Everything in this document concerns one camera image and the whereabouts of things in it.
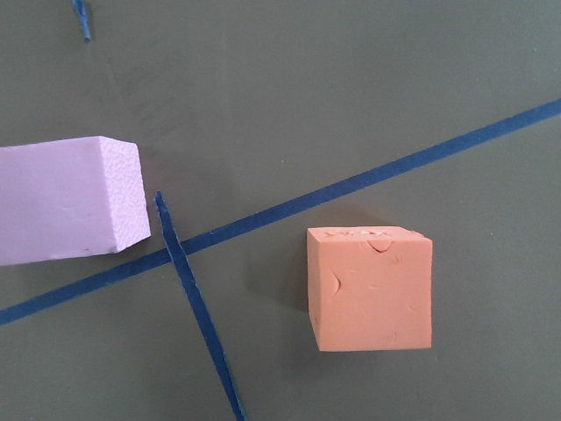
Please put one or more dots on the orange foam block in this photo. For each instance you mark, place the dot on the orange foam block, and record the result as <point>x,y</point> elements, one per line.
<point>369,288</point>

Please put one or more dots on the pink foam block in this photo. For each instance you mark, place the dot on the pink foam block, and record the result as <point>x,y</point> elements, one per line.
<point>71,198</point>

